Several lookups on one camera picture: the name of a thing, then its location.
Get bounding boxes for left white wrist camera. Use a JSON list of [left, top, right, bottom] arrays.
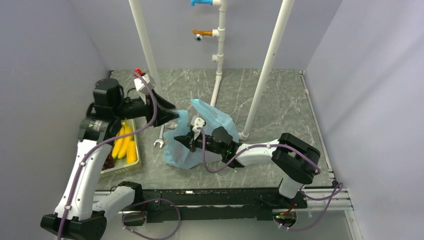
[[133, 68, 156, 104]]

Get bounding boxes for white PVC pipe frame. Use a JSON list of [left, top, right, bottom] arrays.
[[129, 0, 295, 141]]

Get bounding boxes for light blue plastic bag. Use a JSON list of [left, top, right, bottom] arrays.
[[163, 98, 240, 169]]

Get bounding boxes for yellow fake banana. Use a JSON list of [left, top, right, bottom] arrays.
[[111, 121, 134, 159]]

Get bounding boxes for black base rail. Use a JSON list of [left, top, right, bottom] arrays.
[[123, 187, 308, 223]]

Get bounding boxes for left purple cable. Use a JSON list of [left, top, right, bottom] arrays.
[[56, 69, 182, 240]]

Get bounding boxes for dark fake grapes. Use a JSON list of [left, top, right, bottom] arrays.
[[102, 153, 115, 171]]

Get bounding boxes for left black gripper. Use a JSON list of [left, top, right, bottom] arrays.
[[112, 88, 179, 127]]

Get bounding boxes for yellow fake fruit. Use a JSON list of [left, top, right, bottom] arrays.
[[126, 140, 138, 164]]

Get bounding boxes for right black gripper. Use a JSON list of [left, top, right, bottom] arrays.
[[174, 128, 225, 155]]

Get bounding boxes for silver wrench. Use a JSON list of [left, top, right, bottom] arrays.
[[153, 122, 178, 149]]

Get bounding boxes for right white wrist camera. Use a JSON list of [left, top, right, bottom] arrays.
[[190, 116, 206, 133]]

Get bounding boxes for aluminium extrusion frame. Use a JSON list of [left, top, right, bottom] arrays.
[[301, 168, 354, 212]]

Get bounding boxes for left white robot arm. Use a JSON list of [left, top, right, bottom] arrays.
[[40, 76, 178, 240]]

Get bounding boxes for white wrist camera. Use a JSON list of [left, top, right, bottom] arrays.
[[133, 68, 156, 104], [190, 116, 206, 133]]

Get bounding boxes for pale green fruit basket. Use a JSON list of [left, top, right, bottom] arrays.
[[100, 134, 141, 178]]

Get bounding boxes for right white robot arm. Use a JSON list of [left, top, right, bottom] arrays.
[[174, 126, 321, 208]]

